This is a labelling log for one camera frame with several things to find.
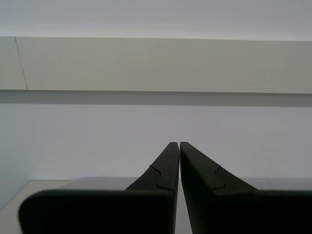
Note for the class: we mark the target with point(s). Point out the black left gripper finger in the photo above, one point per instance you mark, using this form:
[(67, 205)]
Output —
[(243, 212), (97, 212)]

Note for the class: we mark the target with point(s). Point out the beige horizontal wall panel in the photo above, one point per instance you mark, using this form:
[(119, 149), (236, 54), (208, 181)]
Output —
[(156, 64)]

